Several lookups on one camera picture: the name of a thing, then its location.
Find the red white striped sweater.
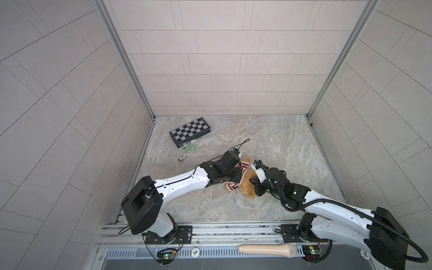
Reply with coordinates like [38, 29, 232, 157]
[225, 160, 250, 191]

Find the brown teddy bear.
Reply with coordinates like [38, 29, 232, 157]
[234, 156, 257, 199]

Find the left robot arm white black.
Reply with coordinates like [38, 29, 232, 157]
[121, 148, 243, 242]

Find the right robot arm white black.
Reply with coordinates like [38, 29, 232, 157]
[251, 162, 408, 270]

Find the small green clear bag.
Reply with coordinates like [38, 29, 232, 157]
[178, 139, 199, 162]

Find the folded black white chessboard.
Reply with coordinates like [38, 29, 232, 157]
[169, 118, 211, 148]

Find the right green circuit board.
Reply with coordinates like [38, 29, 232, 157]
[302, 245, 322, 262]

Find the green circuit board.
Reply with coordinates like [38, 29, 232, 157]
[156, 247, 178, 265]
[302, 245, 322, 262]

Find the left green circuit board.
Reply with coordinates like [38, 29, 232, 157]
[156, 247, 178, 265]

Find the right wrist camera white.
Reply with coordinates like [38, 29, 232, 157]
[252, 160, 267, 183]

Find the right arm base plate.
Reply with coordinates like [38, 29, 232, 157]
[279, 224, 319, 243]

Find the beige cylindrical handle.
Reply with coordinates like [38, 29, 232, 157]
[238, 244, 297, 258]

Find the aluminium front rail frame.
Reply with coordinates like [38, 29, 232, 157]
[82, 220, 383, 270]

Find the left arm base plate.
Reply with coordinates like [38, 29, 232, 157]
[143, 226, 193, 245]

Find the black corrugated cable conduit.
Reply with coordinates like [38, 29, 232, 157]
[254, 160, 429, 264]

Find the right aluminium corner post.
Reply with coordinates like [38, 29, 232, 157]
[306, 0, 379, 118]

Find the aluminium corner post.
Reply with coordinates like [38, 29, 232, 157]
[306, 0, 379, 118]
[93, 0, 156, 119]

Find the left aluminium corner post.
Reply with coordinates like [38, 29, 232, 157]
[93, 0, 156, 119]

